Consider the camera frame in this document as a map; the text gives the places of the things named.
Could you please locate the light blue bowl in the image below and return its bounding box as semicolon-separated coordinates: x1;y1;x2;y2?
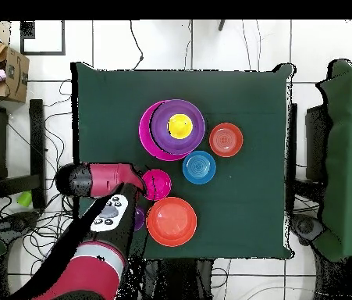
182;150;217;186

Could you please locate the large purple bowl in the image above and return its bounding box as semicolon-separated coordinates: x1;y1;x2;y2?
151;98;206;156

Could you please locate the yellow cup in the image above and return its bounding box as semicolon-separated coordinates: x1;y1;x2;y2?
166;113;194;141

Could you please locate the large pink bowl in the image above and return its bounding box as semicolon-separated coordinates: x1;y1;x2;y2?
138;100;193;163

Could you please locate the small red bowl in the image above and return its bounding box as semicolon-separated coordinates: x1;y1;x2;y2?
140;169;172;202

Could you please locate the small orange-red bowl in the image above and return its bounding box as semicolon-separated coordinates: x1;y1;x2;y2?
208;122;244;158

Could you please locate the large orange bowl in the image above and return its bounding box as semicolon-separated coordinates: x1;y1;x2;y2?
146;196;198;248

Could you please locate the purple cup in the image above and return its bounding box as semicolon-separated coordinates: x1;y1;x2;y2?
133;206;146;231

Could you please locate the black stand base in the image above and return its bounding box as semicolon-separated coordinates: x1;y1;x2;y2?
290;214;325;246

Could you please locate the small green floor cup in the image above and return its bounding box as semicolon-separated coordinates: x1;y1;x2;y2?
16;190;34;209

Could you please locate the black stand with knob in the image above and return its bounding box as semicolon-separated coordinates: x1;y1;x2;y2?
0;211;40;245

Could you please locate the cardboard box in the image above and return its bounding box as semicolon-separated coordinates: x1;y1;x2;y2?
0;46;30;104

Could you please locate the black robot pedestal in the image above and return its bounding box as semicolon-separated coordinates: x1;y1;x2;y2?
140;258;214;300

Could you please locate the black floor cable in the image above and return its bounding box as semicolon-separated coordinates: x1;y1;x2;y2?
129;20;144;70

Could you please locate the tangle of black cables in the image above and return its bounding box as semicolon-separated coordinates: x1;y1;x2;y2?
5;77;80;276

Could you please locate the black square floor frame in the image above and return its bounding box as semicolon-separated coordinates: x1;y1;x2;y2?
20;20;66;56

